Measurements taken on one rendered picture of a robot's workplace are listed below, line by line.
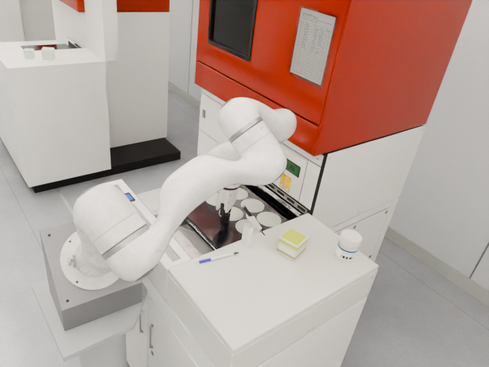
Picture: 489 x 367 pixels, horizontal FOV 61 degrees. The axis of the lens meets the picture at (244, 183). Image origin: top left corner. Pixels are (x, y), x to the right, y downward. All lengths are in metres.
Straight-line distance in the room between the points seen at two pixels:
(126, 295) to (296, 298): 0.52
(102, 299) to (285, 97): 0.92
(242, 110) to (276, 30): 0.61
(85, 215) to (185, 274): 0.47
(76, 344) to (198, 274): 0.39
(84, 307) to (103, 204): 0.48
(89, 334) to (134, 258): 0.49
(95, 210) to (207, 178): 0.25
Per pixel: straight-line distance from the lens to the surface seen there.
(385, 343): 2.63
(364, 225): 2.10
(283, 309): 1.25
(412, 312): 2.87
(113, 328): 1.37
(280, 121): 1.10
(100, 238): 0.95
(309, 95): 1.46
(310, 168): 1.59
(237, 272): 1.33
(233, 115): 1.01
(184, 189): 0.95
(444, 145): 2.97
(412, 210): 3.20
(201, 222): 1.62
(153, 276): 1.45
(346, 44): 1.39
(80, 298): 1.33
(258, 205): 1.75
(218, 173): 0.96
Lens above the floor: 1.88
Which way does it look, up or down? 31 degrees down
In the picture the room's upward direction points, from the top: 8 degrees clockwise
